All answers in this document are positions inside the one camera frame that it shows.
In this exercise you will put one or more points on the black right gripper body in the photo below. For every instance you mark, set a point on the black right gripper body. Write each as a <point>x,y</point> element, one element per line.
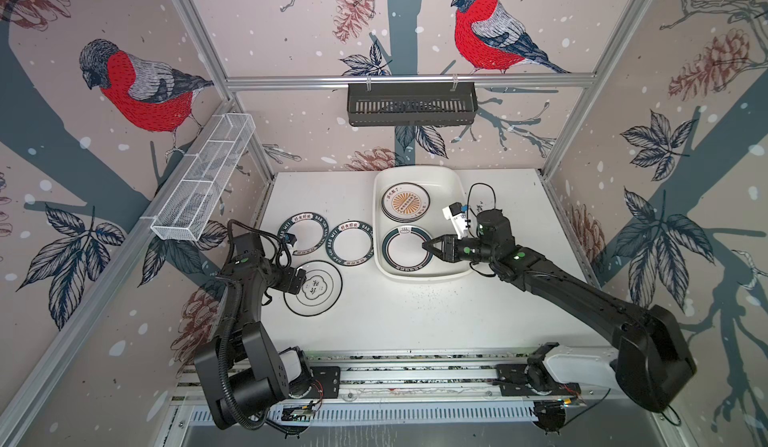
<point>466,250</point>

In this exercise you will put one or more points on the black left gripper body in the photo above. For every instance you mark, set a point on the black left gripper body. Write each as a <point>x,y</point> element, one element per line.
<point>281,277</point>

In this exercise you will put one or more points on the green red rim plate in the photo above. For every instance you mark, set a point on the green red rim plate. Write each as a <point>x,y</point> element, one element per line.
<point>402,249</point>

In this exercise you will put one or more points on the white plate black flower outline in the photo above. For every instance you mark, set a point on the white plate black flower outline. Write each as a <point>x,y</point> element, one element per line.
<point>319,292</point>

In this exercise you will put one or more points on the large orange sunburst plate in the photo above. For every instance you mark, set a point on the large orange sunburst plate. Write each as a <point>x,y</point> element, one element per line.
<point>405,202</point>

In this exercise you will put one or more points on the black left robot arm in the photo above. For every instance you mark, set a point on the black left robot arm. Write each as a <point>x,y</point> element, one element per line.
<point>241,372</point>

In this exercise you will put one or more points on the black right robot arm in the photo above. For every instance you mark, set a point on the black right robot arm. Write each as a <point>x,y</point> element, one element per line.
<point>654,362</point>

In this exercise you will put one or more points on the white plastic bin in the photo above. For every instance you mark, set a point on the white plastic bin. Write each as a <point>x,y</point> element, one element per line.
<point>444,187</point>

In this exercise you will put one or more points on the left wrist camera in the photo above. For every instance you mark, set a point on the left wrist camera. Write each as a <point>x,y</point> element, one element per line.
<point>289,239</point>

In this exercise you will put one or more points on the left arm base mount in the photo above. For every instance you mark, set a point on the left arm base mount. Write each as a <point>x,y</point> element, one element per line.
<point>316,383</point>

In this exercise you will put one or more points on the white mesh wall shelf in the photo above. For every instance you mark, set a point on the white mesh wall shelf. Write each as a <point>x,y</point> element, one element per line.
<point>193,199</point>

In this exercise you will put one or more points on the black hanging wire basket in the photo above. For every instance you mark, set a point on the black hanging wire basket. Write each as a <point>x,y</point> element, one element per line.
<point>437,104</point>

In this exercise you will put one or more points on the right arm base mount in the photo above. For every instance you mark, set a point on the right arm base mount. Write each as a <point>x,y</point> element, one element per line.
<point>518,380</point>

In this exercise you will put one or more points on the aluminium front rail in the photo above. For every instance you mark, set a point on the aluminium front rail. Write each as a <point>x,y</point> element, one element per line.
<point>380,376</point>

